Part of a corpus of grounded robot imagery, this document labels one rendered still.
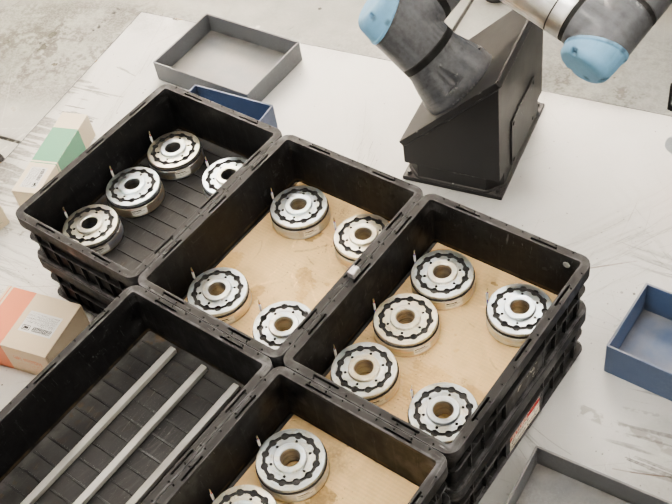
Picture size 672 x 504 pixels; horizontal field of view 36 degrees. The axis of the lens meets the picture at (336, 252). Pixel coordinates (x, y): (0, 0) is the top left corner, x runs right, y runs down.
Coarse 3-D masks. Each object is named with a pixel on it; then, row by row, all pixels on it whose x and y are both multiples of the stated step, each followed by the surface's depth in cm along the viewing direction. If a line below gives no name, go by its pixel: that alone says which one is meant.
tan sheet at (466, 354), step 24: (480, 264) 169; (408, 288) 168; (480, 288) 166; (456, 312) 163; (480, 312) 163; (360, 336) 163; (456, 336) 160; (480, 336) 160; (408, 360) 159; (432, 360) 158; (456, 360) 157; (480, 360) 157; (504, 360) 156; (408, 384) 156; (480, 384) 154; (384, 408) 153
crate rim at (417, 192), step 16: (304, 144) 179; (336, 160) 176; (352, 160) 175; (240, 176) 176; (384, 176) 172; (224, 192) 174; (416, 192) 168; (208, 208) 172; (192, 224) 170; (176, 240) 168; (160, 256) 166; (368, 256) 160; (144, 272) 164; (144, 288) 162; (160, 288) 162; (336, 288) 157; (176, 304) 159; (320, 304) 155; (208, 320) 156; (304, 320) 154; (240, 336) 153; (288, 336) 152; (272, 352) 150
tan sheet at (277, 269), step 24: (336, 216) 181; (264, 240) 179; (288, 240) 178; (312, 240) 178; (240, 264) 176; (264, 264) 176; (288, 264) 175; (312, 264) 174; (336, 264) 173; (264, 288) 172; (288, 288) 171; (312, 288) 171
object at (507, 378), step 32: (576, 256) 155; (352, 288) 156; (576, 288) 152; (320, 320) 154; (544, 320) 148; (288, 352) 150; (320, 384) 146; (512, 384) 144; (384, 416) 141; (480, 416) 139; (448, 448) 136
